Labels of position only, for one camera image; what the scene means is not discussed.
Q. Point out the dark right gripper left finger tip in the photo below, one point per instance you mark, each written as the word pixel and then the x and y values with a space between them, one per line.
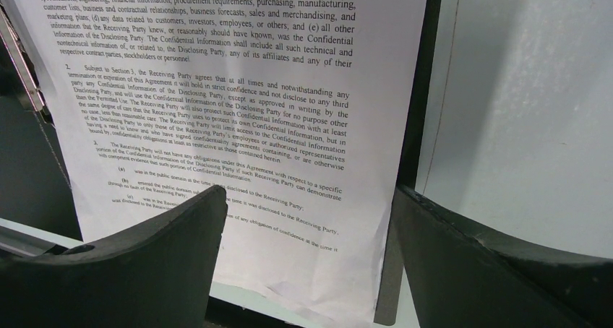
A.
pixel 157 273

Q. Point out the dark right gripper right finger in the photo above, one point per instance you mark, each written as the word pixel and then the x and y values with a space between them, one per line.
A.
pixel 465 274

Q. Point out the beige and black file folder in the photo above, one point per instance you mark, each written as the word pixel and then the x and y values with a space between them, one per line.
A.
pixel 412 125

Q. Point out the printed text paper sheets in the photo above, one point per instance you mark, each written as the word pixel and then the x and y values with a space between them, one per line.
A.
pixel 230 101

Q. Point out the metal folder clip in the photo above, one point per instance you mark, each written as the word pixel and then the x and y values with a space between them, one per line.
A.
pixel 23 86

